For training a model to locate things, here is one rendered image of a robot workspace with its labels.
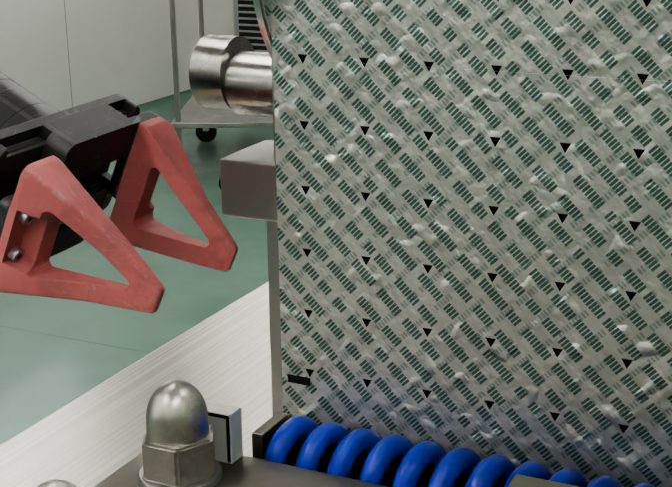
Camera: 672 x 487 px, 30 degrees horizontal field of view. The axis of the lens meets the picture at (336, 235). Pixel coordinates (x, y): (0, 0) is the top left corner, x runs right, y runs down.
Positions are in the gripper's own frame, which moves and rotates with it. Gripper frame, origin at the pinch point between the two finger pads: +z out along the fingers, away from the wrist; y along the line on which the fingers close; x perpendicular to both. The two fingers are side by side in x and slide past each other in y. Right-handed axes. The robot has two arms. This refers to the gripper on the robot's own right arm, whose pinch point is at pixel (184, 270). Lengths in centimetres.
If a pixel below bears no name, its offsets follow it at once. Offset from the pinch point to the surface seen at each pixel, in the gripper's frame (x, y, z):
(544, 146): 13.3, -2.7, 11.7
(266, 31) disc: 11.6, -1.9, -1.3
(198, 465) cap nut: -3.8, 5.7, 6.6
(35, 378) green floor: -186, -178, -114
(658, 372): 7.5, -2.7, 20.2
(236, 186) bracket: 0.0, -8.9, -3.1
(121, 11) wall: -228, -465, -306
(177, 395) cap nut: -1.4, 5.6, 4.5
